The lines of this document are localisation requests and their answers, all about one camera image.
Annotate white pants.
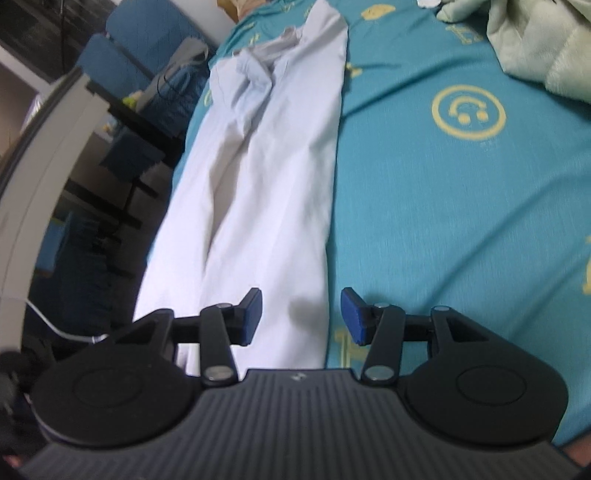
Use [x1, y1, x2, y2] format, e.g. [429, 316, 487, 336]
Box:
[132, 0, 348, 376]

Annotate white bed frame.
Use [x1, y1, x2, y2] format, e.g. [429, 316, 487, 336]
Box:
[0, 65, 112, 352]

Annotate pale green fleece blanket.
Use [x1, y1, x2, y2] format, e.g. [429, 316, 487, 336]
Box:
[418, 0, 591, 103]

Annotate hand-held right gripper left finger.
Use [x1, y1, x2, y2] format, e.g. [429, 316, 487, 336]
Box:
[109, 287, 263, 387]

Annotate white cable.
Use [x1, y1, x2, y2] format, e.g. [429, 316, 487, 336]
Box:
[25, 300, 110, 344]

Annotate black side table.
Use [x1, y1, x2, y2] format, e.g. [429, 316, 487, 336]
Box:
[65, 78, 185, 229]

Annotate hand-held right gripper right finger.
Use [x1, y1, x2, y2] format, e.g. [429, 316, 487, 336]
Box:
[340, 287, 491, 385]

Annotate teal printed bed sheet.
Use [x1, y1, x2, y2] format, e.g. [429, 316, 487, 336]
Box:
[147, 0, 591, 448]

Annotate blue chair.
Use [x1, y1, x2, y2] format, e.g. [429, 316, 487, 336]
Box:
[76, 0, 218, 121]

